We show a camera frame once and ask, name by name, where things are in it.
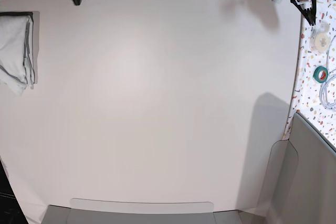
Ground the white t-shirt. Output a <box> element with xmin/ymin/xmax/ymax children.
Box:
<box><xmin>1</xmin><ymin>12</ymin><xmax>35</xmax><ymax>95</ymax></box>

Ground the clear tape dispenser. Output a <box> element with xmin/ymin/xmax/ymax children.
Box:
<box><xmin>310</xmin><ymin>22</ymin><xmax>331</xmax><ymax>53</ymax></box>

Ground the green tape roll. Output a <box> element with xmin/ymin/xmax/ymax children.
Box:
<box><xmin>313</xmin><ymin>66</ymin><xmax>329</xmax><ymax>83</ymax></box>

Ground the terrazzo pattern side surface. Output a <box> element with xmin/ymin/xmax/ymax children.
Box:
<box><xmin>283</xmin><ymin>0</ymin><xmax>335</xmax><ymax>146</ymax></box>

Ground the grey chair right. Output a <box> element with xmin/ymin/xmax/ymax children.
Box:
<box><xmin>238</xmin><ymin>113</ymin><xmax>335</xmax><ymax>223</ymax></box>

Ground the white coiled cable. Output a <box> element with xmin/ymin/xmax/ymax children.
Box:
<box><xmin>319</xmin><ymin>35</ymin><xmax>336</xmax><ymax>110</ymax></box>

